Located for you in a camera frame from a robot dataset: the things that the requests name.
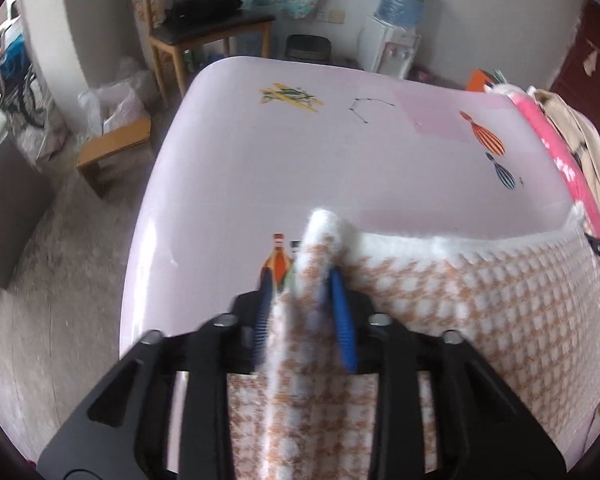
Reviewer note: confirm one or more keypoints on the pink flower print blanket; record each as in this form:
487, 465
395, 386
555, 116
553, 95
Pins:
555, 150

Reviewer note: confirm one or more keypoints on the wooden stool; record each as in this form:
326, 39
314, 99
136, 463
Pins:
112, 145

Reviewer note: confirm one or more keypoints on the dark grey cabinet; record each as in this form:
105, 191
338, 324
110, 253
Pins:
5, 220

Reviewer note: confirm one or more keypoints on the bed with pink printed sheet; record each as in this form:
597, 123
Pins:
330, 160

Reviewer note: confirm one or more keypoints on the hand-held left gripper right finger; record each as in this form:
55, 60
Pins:
342, 320

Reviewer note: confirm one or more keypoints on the beige white checked sweater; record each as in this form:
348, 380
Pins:
430, 310

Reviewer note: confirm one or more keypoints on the white hanging cloth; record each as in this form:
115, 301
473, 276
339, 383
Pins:
591, 60

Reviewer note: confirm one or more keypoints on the brown door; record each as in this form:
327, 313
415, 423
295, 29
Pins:
580, 95

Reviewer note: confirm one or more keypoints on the beige clothes pile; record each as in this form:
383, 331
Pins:
580, 130

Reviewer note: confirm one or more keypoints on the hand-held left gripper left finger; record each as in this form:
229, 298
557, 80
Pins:
261, 330

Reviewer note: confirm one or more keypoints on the orange bag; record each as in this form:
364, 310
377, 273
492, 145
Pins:
482, 81

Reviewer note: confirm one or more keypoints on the white water dispenser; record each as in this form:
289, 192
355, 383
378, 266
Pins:
387, 47

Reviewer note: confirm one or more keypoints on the black bag on chair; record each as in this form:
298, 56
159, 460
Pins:
205, 5

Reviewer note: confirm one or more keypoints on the black trash bin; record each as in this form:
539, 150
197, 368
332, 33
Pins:
307, 49

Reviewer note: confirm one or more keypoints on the wooden chair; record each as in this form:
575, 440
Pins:
210, 30

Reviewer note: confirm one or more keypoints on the clear plastic bag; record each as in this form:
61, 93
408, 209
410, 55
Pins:
115, 100

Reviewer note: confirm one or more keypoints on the bicycle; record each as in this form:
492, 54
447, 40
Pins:
25, 95

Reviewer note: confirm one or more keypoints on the wall socket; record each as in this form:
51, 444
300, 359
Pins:
331, 16

